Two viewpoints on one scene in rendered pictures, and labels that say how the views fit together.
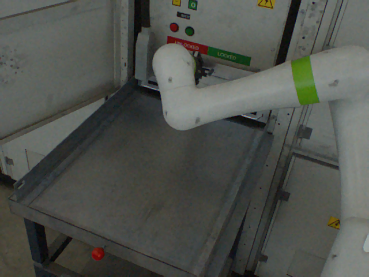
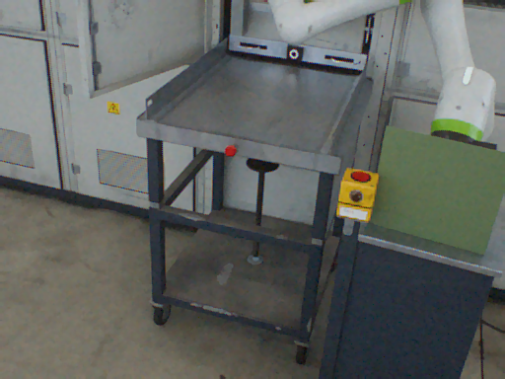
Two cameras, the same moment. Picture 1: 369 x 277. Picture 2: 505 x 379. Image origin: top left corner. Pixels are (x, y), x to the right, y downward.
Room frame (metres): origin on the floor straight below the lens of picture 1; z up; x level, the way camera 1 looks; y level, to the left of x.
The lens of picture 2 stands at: (-0.82, 0.19, 1.56)
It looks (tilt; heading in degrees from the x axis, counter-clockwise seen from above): 30 degrees down; 357
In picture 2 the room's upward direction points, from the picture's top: 4 degrees clockwise
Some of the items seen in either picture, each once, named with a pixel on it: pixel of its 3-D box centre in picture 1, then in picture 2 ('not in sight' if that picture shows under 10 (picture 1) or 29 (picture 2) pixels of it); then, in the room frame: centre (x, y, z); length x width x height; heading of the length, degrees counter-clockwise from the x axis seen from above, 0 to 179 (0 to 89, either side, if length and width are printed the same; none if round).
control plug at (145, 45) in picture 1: (146, 55); (240, 10); (1.38, 0.17, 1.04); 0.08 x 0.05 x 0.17; 162
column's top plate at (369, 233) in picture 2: not in sight; (430, 221); (0.46, -0.35, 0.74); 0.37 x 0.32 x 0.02; 67
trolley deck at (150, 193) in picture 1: (158, 169); (266, 105); (1.01, 0.07, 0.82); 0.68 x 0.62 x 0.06; 162
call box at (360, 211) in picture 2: not in sight; (357, 194); (0.39, -0.12, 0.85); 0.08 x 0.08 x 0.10; 72
